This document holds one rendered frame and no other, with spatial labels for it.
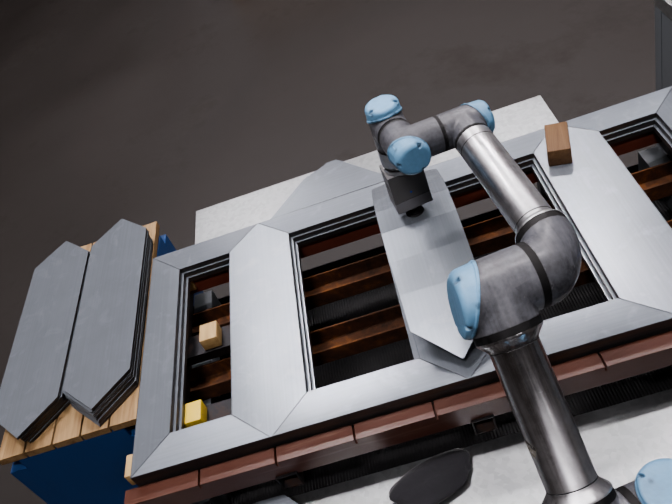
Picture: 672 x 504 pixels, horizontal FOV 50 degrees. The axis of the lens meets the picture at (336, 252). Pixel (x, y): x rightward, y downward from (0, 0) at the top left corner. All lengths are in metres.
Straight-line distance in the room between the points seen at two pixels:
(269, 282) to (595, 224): 0.83
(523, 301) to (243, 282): 0.98
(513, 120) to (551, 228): 1.17
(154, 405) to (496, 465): 0.81
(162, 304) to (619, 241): 1.19
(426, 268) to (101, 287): 1.06
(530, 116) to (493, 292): 1.28
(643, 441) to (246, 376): 0.88
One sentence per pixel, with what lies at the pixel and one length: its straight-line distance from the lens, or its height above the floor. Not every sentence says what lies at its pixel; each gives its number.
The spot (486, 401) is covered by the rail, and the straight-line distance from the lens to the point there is 1.56.
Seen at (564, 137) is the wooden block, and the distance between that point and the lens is 2.00.
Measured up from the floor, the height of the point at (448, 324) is 0.93.
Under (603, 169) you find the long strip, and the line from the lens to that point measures 1.96.
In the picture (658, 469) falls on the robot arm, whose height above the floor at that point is 0.98.
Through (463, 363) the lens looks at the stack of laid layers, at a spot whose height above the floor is 0.86.
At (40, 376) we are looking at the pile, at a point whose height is 0.85.
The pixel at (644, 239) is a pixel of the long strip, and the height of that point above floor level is 0.86.
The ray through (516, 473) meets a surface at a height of 0.68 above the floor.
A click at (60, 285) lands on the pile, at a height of 0.85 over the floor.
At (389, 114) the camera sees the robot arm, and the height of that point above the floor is 1.32.
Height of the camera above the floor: 2.12
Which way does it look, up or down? 41 degrees down
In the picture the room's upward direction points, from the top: 24 degrees counter-clockwise
